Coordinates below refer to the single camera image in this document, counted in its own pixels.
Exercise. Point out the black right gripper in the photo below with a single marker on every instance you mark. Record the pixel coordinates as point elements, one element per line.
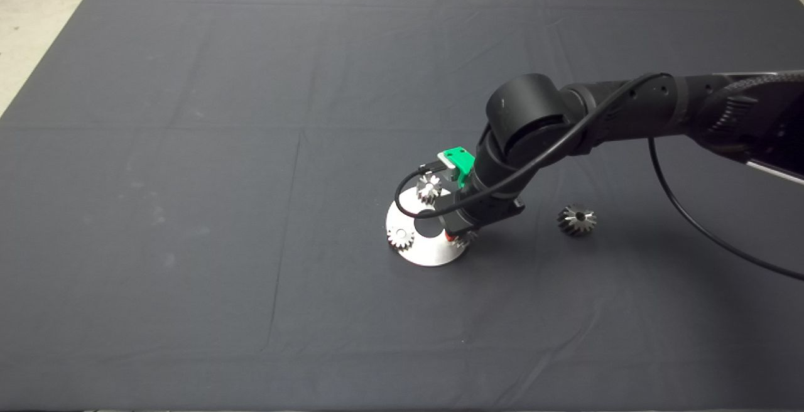
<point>482,215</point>

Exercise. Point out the small steel gear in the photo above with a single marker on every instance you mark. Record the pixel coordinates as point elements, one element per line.
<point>401,237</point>
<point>466,240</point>
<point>429,192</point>

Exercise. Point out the large steel gear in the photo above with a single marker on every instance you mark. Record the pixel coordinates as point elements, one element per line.
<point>576,220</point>

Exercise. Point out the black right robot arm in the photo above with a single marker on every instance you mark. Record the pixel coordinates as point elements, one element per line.
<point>628,104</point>

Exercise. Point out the round metal plate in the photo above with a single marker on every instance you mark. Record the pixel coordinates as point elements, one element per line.
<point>427,254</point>

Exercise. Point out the dark grey table cloth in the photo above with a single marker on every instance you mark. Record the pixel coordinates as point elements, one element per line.
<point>188,211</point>

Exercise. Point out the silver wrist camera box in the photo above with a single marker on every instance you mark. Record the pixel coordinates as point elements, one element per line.
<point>447,161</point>

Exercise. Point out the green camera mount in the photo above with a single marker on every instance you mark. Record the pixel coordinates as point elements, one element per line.
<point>463,161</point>

